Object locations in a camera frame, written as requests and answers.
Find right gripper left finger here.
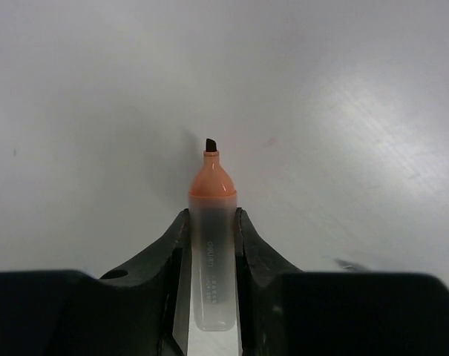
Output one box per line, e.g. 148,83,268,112
100,209,191,355

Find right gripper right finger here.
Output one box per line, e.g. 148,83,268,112
234,208,301,355

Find orange highlighter pen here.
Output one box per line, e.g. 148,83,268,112
189,138,237,332

